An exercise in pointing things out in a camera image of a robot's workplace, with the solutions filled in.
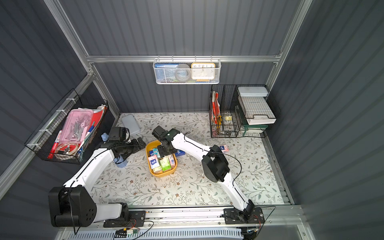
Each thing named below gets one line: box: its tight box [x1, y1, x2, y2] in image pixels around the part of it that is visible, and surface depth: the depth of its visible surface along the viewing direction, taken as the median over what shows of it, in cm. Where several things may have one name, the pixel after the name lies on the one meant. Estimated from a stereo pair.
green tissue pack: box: [159, 157, 172, 172], surface depth 88 cm
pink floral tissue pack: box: [168, 154, 176, 169], surface depth 91 cm
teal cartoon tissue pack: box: [152, 148, 161, 158], surface depth 93 cm
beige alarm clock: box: [191, 62, 216, 82], surface depth 90 cm
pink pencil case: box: [60, 109, 94, 144], surface depth 73 cm
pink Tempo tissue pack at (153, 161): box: [148, 154, 160, 170], surface depth 88 cm
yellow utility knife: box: [216, 115, 223, 129], surface depth 114 cm
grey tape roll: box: [174, 63, 191, 82], surface depth 89 cm
